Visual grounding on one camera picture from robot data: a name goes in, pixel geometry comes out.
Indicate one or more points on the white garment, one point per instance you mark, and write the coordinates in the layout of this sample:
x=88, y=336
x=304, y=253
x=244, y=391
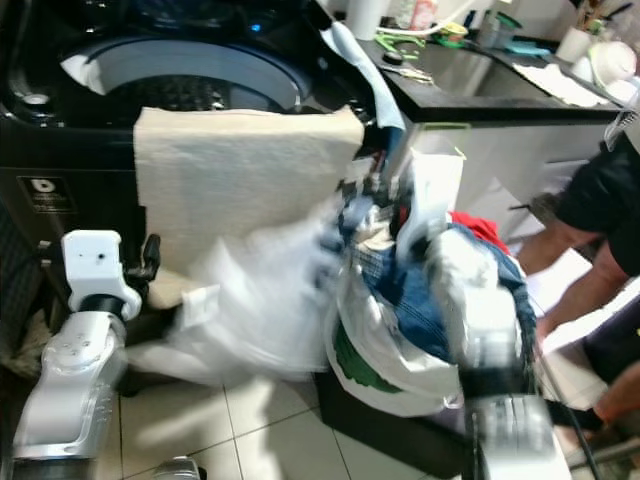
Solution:
x=240, y=310

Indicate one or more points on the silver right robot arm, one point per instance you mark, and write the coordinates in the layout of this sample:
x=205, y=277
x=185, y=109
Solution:
x=480, y=300

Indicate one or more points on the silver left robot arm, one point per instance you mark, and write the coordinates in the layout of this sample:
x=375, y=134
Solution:
x=70, y=390

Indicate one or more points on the black top-load washing machine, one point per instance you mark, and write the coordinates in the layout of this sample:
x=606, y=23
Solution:
x=80, y=150

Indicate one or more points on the red garment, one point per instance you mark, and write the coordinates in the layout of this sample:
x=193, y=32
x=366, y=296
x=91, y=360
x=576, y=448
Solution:
x=475, y=228

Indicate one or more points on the beige towel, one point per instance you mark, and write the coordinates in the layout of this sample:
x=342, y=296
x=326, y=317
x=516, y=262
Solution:
x=220, y=170

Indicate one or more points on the blue denim jeans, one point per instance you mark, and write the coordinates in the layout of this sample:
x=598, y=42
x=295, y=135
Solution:
x=420, y=315

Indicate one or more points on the light blue cloth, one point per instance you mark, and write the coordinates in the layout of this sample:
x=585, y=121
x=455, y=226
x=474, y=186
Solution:
x=365, y=70

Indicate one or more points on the dark counter with grey cabinet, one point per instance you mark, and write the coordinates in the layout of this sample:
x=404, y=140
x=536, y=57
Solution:
x=460, y=85

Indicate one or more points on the white cylinder roll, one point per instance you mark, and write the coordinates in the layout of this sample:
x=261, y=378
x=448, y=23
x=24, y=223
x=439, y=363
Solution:
x=367, y=18

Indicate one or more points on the white laundry bag green print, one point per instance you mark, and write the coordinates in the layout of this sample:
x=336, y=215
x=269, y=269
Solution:
x=380, y=385

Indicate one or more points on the bottle with pink label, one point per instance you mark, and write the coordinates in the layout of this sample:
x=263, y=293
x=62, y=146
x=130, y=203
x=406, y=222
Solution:
x=425, y=12

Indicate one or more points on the grey robot foot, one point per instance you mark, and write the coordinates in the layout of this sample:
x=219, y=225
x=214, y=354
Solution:
x=178, y=470

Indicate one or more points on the white dish cloth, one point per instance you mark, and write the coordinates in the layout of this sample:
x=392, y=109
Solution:
x=560, y=85

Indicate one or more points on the person in black shorts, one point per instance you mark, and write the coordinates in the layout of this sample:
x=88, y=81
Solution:
x=600, y=200

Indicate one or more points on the black stool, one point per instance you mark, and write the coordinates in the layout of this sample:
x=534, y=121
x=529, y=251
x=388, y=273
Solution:
x=390, y=435

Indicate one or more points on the white bowl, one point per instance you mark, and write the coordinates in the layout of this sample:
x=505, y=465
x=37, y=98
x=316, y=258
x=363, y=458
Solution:
x=615, y=70

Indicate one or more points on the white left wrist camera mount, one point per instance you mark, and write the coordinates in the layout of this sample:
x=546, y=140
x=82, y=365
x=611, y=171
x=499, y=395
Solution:
x=95, y=265

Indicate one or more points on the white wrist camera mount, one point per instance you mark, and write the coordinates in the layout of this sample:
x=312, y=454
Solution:
x=435, y=195
x=95, y=265

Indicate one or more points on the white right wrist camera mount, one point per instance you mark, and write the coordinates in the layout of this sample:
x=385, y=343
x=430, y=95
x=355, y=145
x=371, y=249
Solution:
x=435, y=195

